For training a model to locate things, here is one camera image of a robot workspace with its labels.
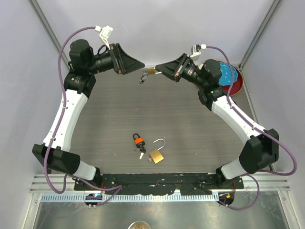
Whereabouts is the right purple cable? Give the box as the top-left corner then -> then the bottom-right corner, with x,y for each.
204,45 -> 298,210

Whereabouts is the large brass padlock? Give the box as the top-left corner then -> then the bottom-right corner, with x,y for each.
149,138 -> 166,164

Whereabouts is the small brass padlock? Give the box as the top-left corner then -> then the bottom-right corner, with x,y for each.
143,67 -> 159,75

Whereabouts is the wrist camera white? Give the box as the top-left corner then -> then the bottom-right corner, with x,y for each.
190,44 -> 207,61
95,25 -> 113,49

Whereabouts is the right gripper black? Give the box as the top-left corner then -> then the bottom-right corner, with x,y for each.
155,53 -> 207,89

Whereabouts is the white slotted cable duct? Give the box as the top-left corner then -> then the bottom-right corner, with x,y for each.
41,192 -> 219,202

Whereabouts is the red round tray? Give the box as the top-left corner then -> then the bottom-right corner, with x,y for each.
219,68 -> 244,96

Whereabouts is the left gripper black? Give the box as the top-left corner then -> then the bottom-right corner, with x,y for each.
87,43 -> 145,75

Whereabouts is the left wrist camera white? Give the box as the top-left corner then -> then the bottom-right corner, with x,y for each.
95,25 -> 113,49

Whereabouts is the blue dotted plate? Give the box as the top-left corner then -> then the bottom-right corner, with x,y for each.
219,62 -> 238,86

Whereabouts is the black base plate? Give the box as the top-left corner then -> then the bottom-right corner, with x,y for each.
74,173 -> 244,196

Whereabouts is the small padlock key bunch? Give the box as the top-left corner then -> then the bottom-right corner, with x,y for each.
139,74 -> 148,84

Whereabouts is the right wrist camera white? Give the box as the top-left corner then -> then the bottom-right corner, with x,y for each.
190,44 -> 207,61

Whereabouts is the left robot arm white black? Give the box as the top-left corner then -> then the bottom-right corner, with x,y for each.
32,39 -> 145,190

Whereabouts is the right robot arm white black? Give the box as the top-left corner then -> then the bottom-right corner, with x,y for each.
155,54 -> 279,188

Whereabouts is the orange black padlock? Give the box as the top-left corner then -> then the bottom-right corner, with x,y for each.
132,133 -> 145,148

